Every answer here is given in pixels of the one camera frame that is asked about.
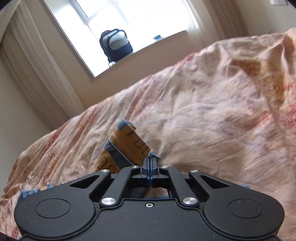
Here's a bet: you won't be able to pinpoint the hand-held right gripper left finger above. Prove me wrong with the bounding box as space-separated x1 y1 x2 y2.
69 158 150 207

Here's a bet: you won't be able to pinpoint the pink floral blanket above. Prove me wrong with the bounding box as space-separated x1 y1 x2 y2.
0 29 296 241

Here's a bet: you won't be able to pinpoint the dark blue backpack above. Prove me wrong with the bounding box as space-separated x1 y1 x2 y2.
99 29 133 63

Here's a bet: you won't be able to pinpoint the blue and orange printed pants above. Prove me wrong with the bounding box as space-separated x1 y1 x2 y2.
18 119 250 200

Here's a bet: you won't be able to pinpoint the beige curtain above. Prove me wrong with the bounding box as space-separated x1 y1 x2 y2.
0 0 84 131
185 0 249 45

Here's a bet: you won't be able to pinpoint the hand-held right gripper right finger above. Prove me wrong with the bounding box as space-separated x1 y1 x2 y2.
150 158 230 207

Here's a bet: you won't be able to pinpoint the window with white frame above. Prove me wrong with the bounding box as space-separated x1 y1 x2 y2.
39 0 202 83

